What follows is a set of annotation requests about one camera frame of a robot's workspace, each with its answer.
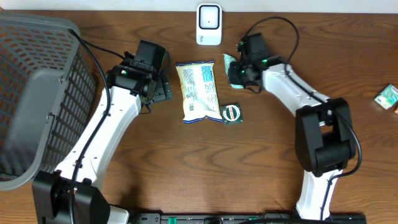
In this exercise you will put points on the cream blue snack bag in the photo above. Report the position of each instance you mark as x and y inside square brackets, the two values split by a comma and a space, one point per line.
[200, 99]

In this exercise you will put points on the green Kleenex tissue pack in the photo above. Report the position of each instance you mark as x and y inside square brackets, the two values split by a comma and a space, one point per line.
[388, 97]

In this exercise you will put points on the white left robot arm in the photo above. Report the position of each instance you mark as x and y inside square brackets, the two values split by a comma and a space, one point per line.
[72, 192]

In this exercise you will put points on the mint green snack packet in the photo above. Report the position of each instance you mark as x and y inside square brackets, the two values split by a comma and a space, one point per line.
[227, 60]

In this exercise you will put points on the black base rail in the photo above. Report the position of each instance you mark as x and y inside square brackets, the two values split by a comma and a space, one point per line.
[265, 218]

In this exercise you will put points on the white barcode scanner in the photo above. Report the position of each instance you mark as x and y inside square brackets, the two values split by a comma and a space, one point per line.
[209, 24]

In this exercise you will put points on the dark green round-logo packet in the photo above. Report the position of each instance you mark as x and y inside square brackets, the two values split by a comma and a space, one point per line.
[231, 114]

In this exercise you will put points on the grey plastic mesh basket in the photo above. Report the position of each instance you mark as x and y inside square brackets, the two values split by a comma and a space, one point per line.
[47, 93]

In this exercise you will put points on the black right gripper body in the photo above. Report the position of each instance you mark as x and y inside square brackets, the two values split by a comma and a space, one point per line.
[237, 74]

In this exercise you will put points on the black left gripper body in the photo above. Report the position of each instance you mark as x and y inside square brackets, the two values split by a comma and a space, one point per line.
[163, 90]

